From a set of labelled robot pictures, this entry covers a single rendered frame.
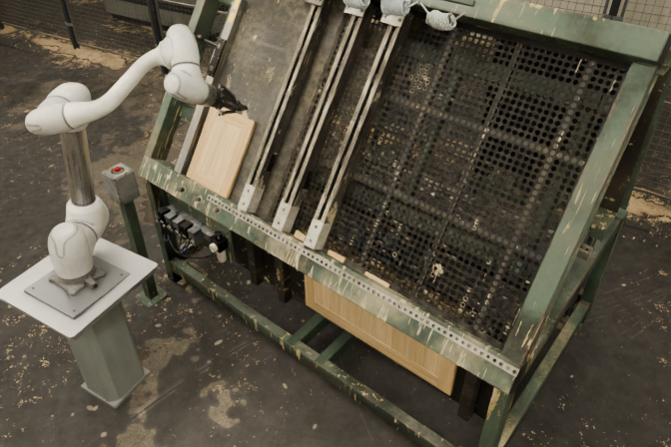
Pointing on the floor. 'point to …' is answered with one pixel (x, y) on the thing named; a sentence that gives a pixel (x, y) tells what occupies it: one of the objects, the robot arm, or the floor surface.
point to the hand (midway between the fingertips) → (240, 107)
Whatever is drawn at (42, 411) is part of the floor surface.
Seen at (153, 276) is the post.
